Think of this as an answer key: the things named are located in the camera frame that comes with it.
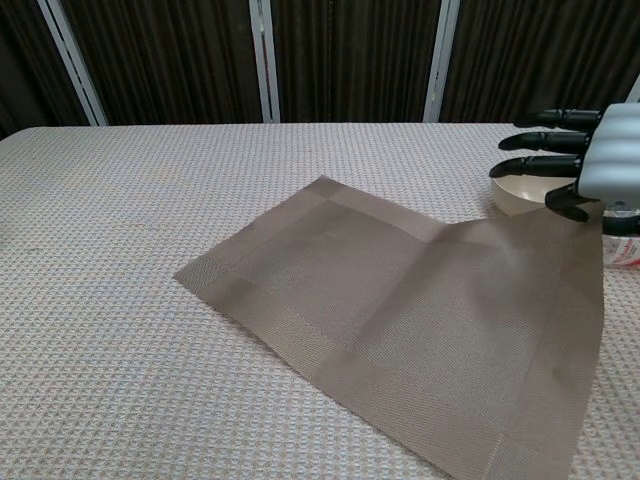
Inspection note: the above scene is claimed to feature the right black-fingered robot hand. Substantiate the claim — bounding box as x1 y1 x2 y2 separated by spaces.
488 102 640 223

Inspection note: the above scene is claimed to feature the light brown bowl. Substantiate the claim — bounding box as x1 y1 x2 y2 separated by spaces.
490 172 601 221

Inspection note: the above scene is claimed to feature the brown woven placemat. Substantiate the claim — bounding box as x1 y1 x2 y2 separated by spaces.
172 174 607 480

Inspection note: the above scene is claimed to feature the clear plastic water bottle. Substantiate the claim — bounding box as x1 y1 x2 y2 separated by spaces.
602 199 640 274

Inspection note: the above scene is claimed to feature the dark pleated curtain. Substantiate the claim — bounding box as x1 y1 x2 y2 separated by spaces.
0 0 640 141

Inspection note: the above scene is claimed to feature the pink woven tablecloth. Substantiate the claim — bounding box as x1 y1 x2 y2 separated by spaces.
0 121 640 480

